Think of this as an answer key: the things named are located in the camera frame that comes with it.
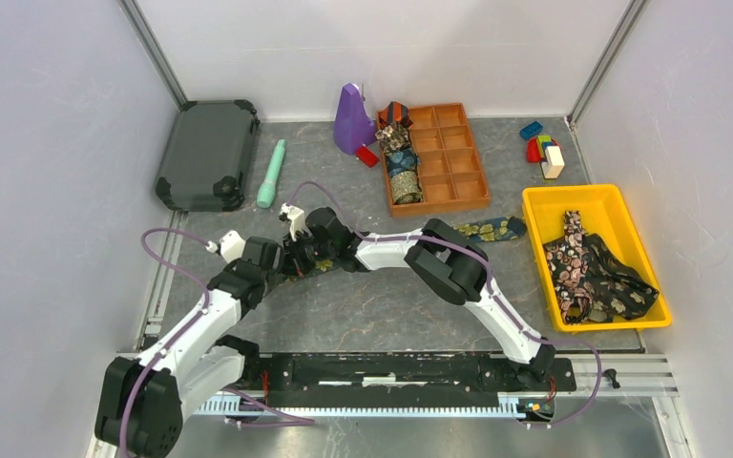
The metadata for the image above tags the blue toy brick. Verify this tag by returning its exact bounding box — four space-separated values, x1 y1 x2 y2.
519 121 543 141

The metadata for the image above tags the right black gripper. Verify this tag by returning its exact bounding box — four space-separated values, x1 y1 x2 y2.
279 227 337 278

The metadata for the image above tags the white toy block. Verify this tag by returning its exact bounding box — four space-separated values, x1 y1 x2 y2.
541 145 565 179

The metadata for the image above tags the brown floral rolled tie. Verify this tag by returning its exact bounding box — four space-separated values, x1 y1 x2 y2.
375 122 411 155

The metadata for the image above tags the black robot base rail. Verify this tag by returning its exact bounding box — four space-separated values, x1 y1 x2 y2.
231 351 576 409

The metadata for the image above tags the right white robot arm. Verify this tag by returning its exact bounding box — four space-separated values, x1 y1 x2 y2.
280 204 555 389

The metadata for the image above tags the olive gold rolled tie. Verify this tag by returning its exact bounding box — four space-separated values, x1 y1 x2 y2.
389 170 423 205

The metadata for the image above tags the orange navy striped rolled tie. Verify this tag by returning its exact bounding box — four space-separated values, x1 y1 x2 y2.
381 101 413 128

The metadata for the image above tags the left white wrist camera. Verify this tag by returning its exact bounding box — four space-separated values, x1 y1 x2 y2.
206 230 246 263

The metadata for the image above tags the pink floral dark tie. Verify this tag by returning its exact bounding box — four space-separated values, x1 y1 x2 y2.
543 211 594 324

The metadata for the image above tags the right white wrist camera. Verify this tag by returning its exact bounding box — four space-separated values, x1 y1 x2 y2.
279 202 307 241

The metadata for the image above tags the red block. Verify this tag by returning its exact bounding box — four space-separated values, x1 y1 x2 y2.
355 145 380 168

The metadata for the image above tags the orange wooden compartment tray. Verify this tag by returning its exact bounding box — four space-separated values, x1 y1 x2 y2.
376 103 492 218

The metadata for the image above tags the navy yellow floral tie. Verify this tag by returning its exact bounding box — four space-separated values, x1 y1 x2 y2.
297 217 528 278

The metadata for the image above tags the purple metronome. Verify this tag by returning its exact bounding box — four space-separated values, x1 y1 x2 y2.
333 83 377 156

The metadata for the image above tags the dark green hard case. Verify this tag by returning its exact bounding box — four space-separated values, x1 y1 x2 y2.
154 99 261 212

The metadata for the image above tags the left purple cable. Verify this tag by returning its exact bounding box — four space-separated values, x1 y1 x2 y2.
118 228 317 458

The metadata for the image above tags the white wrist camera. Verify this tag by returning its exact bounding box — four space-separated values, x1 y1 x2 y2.
279 202 307 241
206 230 246 263

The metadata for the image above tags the blue patterned rolled tie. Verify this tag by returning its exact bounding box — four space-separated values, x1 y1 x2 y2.
385 148 420 178

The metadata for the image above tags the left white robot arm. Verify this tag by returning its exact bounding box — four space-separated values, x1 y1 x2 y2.
94 232 283 457

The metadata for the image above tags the black gold floral tie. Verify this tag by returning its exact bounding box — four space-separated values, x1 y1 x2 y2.
576 234 660 323

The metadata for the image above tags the mint green flashlight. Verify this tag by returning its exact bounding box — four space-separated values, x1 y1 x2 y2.
256 139 286 209

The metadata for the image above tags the yellow plastic bin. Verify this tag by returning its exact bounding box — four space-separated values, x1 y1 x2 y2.
522 184 672 333

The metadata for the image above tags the colourful toy block stack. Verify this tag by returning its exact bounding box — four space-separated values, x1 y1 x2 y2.
525 135 559 163

